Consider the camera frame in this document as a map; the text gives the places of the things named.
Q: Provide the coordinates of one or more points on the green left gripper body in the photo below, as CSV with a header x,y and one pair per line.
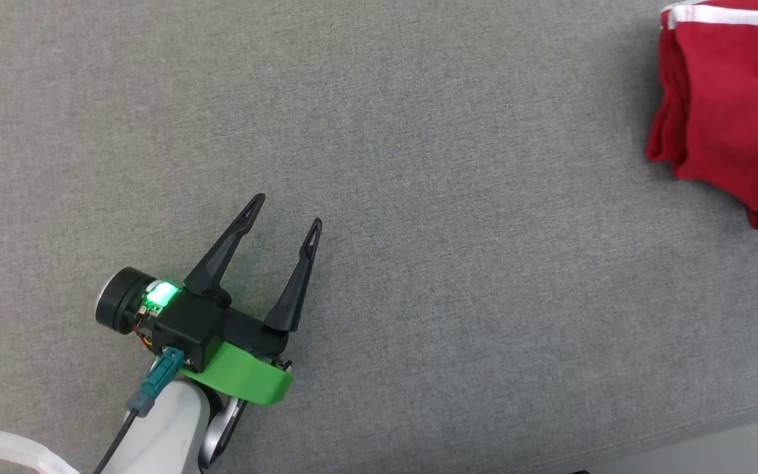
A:
x,y
247,375

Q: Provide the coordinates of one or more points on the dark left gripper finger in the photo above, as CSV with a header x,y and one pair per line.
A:
x,y
293,289
221,263

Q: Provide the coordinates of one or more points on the red basketball jersey white sleeves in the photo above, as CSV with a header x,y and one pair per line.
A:
x,y
728,99

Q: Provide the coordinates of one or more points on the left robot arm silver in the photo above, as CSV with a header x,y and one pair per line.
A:
x,y
168,434

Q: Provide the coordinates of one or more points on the grey fabric sofa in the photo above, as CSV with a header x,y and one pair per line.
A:
x,y
418,197

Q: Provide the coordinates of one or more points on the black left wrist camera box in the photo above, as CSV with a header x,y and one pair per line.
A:
x,y
188,329

